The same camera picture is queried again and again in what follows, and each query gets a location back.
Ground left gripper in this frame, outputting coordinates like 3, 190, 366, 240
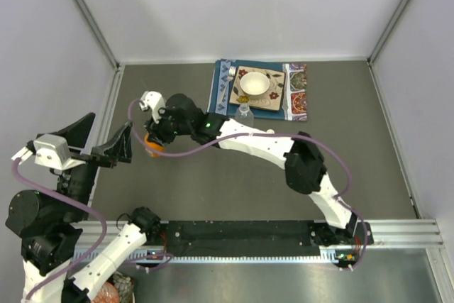
52, 111, 134, 220

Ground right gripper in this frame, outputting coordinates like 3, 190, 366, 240
145, 106, 194, 148

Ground orange juice bottle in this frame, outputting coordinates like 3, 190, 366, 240
143, 133, 165, 158

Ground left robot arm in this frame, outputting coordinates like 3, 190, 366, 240
6, 113, 162, 302

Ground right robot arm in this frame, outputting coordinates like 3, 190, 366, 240
139, 91, 358, 243

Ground silver fork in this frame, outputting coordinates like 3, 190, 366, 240
217, 66, 236, 104

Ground cream bowl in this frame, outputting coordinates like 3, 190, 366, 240
240, 72, 270, 99

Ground square floral plate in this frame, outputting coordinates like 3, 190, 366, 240
228, 66, 287, 112

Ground blue patterned placemat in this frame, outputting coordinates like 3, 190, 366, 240
208, 59, 308, 121

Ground stacked patterned bowls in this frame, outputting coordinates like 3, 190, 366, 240
92, 272, 135, 303

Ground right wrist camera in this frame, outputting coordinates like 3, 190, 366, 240
139, 91, 166, 123

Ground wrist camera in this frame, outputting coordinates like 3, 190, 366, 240
139, 91, 166, 123
11, 134, 86, 171

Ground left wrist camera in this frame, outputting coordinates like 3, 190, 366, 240
11, 134, 86, 171

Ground grey cable duct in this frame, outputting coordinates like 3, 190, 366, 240
70, 246, 359, 265

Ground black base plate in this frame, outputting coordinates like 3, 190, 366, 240
145, 220, 373, 256

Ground aluminium frame rail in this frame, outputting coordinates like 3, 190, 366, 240
73, 219, 445, 249

